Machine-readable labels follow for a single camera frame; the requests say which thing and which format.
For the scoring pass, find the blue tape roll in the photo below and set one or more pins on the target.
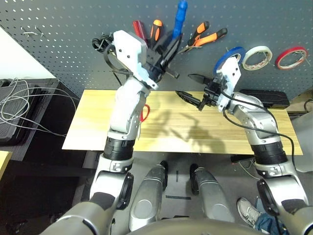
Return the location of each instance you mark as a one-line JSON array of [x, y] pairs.
[[231, 51]]

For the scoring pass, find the bare metal peg hook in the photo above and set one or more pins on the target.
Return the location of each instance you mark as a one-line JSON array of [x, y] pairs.
[[27, 33], [39, 31]]

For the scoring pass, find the red tape roll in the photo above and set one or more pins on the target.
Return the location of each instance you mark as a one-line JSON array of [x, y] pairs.
[[278, 61]]

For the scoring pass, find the light wooden board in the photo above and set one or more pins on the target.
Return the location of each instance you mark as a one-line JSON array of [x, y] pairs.
[[5, 164]]

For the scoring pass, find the silver robot left leg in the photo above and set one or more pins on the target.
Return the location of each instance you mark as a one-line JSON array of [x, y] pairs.
[[146, 195]]

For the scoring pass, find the grey robot torso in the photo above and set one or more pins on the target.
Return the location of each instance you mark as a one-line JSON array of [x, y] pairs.
[[195, 227]]

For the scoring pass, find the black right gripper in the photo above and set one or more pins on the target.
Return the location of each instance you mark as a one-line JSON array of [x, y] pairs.
[[215, 91]]

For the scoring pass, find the orange black needle-nose pliers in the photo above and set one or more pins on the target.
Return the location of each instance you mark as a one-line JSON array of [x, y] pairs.
[[207, 38]]

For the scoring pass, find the silver robot leg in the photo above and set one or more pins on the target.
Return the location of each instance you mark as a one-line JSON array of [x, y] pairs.
[[146, 195], [210, 193]]

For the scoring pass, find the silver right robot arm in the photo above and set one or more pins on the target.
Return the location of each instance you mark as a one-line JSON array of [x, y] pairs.
[[259, 122]]

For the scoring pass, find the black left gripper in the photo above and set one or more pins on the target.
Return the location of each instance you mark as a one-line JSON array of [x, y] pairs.
[[155, 67]]

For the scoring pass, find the white moulded plastic shell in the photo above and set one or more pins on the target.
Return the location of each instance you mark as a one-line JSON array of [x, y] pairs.
[[305, 147]]

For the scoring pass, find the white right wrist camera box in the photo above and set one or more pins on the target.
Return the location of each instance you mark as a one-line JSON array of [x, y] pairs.
[[232, 71]]

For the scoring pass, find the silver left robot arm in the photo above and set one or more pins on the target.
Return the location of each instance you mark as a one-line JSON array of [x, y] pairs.
[[127, 112]]

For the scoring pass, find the dark grey pegboard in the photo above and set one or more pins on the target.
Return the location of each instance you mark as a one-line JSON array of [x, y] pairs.
[[244, 14]]

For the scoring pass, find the black plastic tool case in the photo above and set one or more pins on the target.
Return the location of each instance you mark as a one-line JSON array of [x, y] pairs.
[[269, 96]]

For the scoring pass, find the black low cabinet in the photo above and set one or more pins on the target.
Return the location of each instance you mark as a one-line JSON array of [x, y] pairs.
[[49, 110]]

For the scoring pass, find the white tape roll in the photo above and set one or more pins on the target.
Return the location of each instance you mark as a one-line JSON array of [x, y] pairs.
[[244, 62]]

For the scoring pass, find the white grey sneaker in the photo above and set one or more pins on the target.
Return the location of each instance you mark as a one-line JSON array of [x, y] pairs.
[[248, 213]]

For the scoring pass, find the silver robot right leg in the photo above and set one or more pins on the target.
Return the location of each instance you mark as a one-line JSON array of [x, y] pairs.
[[210, 193]]

